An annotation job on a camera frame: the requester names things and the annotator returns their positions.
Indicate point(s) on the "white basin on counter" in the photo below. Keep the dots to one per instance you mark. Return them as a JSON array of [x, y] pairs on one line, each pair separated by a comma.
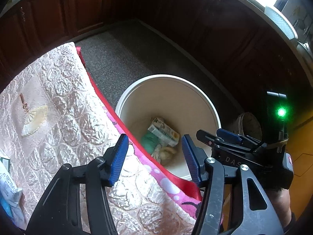
[[282, 22]]

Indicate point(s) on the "dark wood kitchen cabinets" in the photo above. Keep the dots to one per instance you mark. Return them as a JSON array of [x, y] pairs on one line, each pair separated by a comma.
[[32, 27]]

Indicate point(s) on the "cardboard carton in bin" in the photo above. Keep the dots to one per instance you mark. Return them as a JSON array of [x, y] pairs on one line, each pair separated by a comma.
[[165, 134]]

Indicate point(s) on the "white round trash bin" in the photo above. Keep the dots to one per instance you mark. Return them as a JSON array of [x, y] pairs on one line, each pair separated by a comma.
[[183, 106]]

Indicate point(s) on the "old dirty paint bucket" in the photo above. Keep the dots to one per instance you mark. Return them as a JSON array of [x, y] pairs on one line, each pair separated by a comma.
[[247, 125]]

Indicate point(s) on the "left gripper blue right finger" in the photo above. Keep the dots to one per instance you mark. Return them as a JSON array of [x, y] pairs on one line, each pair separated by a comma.
[[194, 157]]

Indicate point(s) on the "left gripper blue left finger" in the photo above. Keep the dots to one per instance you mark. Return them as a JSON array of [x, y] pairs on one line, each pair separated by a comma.
[[116, 158]]

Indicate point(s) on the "pink quilted table cloth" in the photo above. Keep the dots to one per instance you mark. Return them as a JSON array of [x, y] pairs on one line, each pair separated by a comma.
[[50, 116]]

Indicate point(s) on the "person's right hand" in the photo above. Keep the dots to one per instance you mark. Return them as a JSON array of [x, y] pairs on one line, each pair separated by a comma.
[[281, 202]]

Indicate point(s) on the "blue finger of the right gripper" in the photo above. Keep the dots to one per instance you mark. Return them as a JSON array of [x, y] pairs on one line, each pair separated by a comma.
[[207, 138], [228, 136]]

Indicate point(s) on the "crumpled tissue in bin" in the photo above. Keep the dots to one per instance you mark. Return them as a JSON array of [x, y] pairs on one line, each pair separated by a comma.
[[163, 154]]

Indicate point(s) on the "white printed snack packet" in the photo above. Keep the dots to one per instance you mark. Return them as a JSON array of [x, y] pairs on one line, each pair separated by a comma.
[[10, 198]]

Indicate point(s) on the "teal blue snack packet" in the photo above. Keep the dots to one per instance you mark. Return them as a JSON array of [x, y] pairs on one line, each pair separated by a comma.
[[6, 163]]

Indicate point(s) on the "green wrapper in bin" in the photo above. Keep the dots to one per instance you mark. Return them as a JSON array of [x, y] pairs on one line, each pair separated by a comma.
[[149, 141]]

